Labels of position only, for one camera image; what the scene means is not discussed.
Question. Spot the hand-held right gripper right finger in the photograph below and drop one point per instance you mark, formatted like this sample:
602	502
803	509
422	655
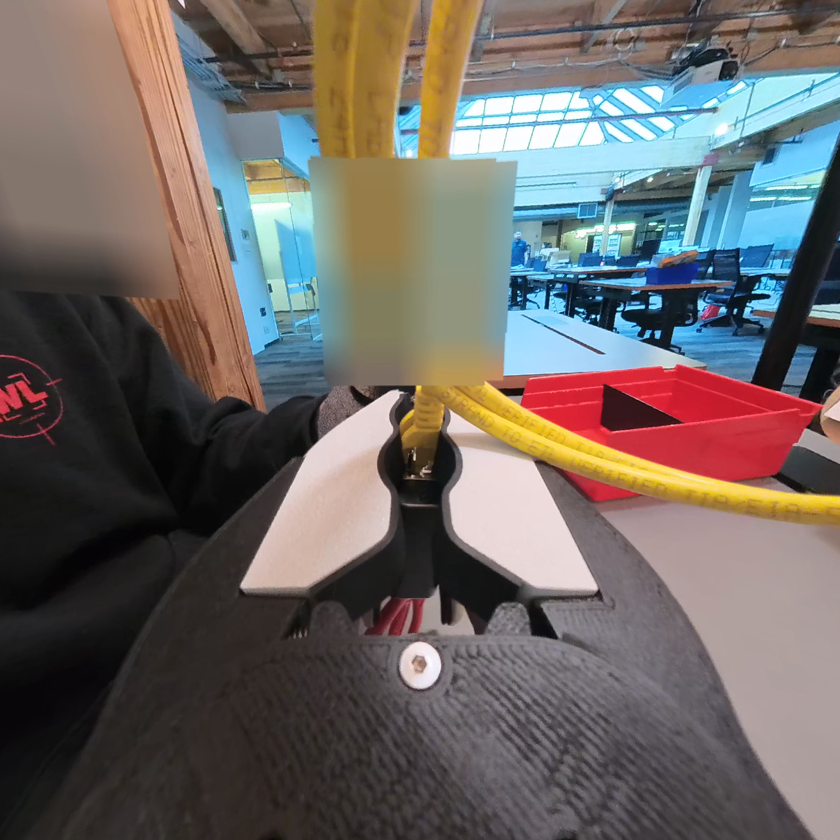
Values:
518	525

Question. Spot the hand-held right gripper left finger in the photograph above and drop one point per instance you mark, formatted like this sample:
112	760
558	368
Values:
321	518

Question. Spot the black network switch box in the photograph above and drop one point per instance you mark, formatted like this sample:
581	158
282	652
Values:
420	538

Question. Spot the red plastic bin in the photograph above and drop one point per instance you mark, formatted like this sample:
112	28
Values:
722	446

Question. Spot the black bin divider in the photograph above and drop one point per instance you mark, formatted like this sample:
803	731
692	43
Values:
633	410

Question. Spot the black framed picture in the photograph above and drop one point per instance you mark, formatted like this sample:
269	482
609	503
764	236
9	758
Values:
224	223

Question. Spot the wooden pillar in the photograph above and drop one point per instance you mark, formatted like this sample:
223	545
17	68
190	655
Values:
184	229

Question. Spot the person's torso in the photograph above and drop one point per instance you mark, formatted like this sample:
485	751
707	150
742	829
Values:
79	492

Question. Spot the blue storage bin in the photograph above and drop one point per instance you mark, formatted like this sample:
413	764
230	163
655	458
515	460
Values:
673	274

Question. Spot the black office chair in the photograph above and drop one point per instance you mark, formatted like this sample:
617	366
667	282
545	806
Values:
732	282

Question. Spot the white ceiling unit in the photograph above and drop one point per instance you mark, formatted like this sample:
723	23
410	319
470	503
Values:
702	82

